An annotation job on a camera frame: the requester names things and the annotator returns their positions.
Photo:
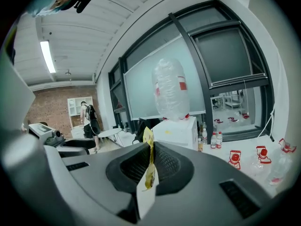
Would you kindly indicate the black backpack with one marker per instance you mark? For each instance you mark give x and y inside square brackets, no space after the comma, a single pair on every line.
[142,128]

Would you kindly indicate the person's white shirt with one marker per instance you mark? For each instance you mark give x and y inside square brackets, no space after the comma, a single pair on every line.
[14,98]

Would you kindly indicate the small pendant lamp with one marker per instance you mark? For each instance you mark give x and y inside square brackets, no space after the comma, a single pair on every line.
[68,73]

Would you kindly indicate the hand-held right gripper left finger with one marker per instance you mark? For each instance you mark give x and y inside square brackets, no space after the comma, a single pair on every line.
[94,185]

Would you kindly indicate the long ceiling light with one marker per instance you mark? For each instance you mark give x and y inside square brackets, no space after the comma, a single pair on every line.
[47,56]

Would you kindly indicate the frosted roller blind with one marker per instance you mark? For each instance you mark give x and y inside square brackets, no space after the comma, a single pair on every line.
[141,91]

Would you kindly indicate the round white table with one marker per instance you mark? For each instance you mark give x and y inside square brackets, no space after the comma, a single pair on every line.
[109,133]

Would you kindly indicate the white shelf cabinet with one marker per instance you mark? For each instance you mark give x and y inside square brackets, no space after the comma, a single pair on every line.
[74,107]

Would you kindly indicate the orange drink bottle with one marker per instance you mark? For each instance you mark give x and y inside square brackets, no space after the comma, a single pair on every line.
[200,145]

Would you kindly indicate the clear bag of plastic bottles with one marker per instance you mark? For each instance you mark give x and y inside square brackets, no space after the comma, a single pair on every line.
[170,91]

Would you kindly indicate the grey desktop machine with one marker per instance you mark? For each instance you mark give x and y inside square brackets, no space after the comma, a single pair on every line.
[42,129]

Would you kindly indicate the small water bottle red label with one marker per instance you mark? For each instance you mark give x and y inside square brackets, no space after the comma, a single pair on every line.
[213,141]
[219,140]
[204,136]

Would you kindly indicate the large clear bottle red cap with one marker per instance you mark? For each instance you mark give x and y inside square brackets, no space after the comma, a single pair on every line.
[281,166]
[235,159]
[263,155]

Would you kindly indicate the black chair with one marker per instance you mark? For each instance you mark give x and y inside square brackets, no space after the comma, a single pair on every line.
[77,146]

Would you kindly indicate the black head-worn camera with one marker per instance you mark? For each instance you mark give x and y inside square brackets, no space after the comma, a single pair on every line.
[83,2]

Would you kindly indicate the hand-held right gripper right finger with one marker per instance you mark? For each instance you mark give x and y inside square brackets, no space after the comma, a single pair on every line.
[200,196]

